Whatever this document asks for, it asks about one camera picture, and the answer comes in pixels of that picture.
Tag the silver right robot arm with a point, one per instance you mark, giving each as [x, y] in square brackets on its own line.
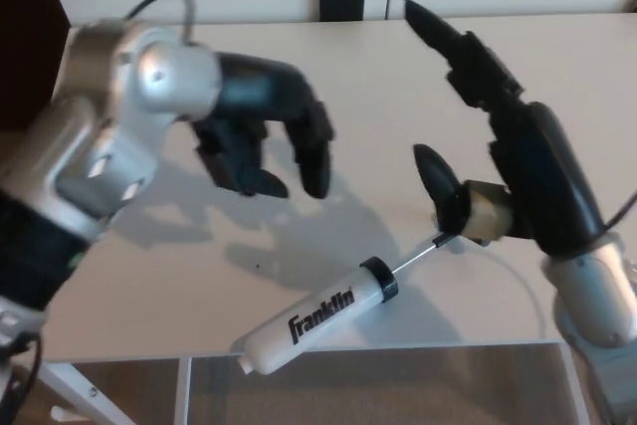
[597, 295]

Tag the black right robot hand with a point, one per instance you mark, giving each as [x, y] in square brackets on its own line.
[542, 171]

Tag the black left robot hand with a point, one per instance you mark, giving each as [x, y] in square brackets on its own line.
[259, 91]

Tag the dark brown panel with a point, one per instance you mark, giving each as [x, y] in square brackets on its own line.
[25, 37]

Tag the white metal desk leg frame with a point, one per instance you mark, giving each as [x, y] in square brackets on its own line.
[572, 395]
[183, 395]

